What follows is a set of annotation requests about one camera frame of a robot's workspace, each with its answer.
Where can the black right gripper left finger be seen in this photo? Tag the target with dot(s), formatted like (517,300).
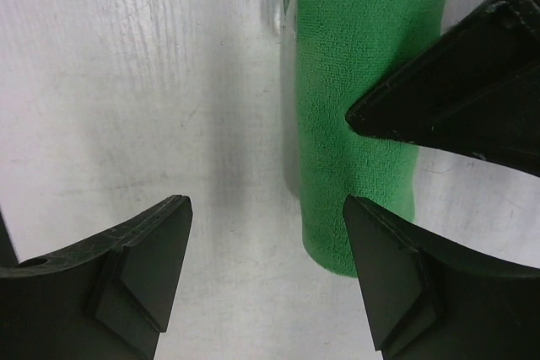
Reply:
(109,296)

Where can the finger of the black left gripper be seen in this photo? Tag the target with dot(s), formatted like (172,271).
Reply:
(474,92)

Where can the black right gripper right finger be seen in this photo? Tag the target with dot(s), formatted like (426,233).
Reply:
(427,297)

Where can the green cloth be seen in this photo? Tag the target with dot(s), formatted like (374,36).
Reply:
(346,147)

